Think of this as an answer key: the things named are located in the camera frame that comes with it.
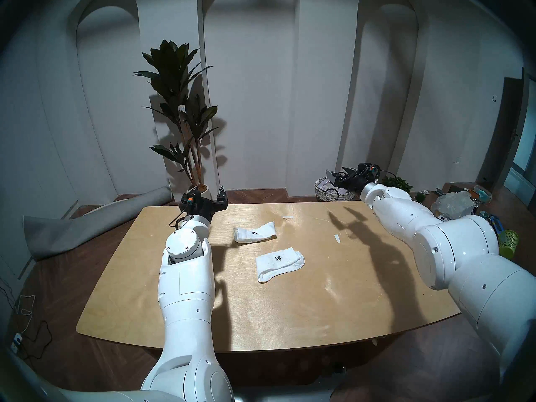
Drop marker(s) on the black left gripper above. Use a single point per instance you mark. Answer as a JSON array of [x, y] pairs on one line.
[[203, 205]]

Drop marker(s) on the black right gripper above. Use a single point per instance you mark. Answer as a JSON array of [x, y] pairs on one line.
[[356, 178]]

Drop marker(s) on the white sock with black logo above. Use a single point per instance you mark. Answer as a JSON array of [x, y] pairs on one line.
[[255, 233], [278, 263]]

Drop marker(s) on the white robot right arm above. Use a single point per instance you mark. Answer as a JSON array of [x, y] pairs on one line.
[[452, 246]]

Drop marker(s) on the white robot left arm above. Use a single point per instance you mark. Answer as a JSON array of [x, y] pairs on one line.
[[184, 296]]

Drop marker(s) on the white plant pot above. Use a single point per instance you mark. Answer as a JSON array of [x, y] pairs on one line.
[[201, 191]]

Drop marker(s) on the small bushy potted plant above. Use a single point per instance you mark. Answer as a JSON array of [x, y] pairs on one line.
[[398, 182]]

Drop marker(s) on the tiny potted plant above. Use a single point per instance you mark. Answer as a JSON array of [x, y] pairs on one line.
[[419, 197]]

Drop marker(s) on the tall green leafy plant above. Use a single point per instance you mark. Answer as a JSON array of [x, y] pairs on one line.
[[176, 83]]

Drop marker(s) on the clear plastic bag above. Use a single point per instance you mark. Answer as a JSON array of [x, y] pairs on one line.
[[454, 204]]

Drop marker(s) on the rolled grey carpet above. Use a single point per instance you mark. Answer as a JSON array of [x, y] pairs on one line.
[[83, 225]]

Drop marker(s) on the blue flat box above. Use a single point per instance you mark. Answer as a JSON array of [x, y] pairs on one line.
[[496, 224]]

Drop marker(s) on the dark door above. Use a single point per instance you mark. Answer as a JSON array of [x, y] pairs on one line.
[[500, 133]]

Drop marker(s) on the green plastic basket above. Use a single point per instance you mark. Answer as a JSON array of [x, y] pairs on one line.
[[508, 244]]

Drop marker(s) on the white power strip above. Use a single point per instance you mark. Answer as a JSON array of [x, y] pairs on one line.
[[16, 342]]

